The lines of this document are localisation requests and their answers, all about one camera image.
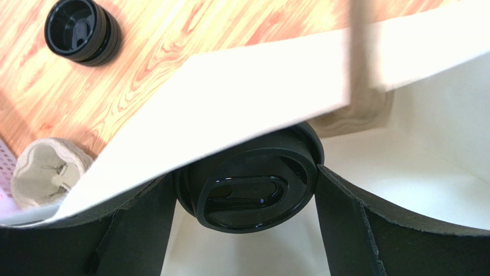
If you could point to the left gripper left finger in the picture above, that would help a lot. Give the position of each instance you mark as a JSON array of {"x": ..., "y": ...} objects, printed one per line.
[{"x": 128, "y": 235}]

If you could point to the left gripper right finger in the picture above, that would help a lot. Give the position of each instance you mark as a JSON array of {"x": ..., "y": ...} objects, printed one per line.
[{"x": 364, "y": 234}]

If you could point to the single black cup lid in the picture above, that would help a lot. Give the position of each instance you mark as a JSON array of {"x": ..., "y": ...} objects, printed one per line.
[{"x": 255, "y": 185}]

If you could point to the beige paper bag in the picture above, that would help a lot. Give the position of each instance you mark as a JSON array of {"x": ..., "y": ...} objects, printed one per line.
[{"x": 194, "y": 78}]

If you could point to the stack of black lids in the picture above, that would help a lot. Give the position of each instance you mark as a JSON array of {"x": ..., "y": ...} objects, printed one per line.
[{"x": 83, "y": 32}]

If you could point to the white plastic basket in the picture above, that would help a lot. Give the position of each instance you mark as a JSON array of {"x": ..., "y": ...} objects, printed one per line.
[{"x": 8, "y": 163}]

